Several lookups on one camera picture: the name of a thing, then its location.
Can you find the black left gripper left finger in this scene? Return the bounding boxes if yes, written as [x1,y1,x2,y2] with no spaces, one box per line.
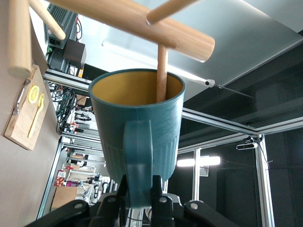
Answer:
[25,176,130,227]

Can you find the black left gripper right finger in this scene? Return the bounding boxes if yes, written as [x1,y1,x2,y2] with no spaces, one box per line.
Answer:
[151,175,240,227]

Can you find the teal cup with yellow inside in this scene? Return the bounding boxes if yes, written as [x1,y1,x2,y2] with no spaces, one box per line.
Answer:
[88,68,186,210]

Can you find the wooden mug rack with base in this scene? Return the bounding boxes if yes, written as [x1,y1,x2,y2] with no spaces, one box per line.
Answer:
[7,0,215,103]

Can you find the bright rectangular light panel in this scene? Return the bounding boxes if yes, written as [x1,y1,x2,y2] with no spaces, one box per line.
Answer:
[177,155,221,167]

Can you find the brown cardboard box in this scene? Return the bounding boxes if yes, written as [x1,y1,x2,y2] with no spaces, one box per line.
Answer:
[50,186,78,210]

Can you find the red patterned carton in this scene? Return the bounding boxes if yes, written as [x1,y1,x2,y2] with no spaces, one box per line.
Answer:
[53,169,67,187]

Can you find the yellow plastic fork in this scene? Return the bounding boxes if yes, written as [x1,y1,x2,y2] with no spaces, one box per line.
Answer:
[27,93,45,139]

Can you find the black cube box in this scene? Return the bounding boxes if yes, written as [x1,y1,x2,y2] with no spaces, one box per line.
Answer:
[63,39,87,70]

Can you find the grey power supply unit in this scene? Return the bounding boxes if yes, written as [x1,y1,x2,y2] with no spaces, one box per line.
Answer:
[44,3,79,49]

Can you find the aluminium cage frame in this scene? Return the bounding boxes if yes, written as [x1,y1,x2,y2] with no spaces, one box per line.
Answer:
[36,68,303,227]

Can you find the grey bar-shaped camera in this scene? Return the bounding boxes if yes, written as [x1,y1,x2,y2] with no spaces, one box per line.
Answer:
[236,136,258,151]

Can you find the tangled black floor cables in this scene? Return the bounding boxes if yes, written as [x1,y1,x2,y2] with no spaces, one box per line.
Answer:
[49,82,80,133]

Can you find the wooden cutting board, metal handle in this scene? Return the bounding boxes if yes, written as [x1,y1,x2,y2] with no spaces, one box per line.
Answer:
[3,64,50,151]

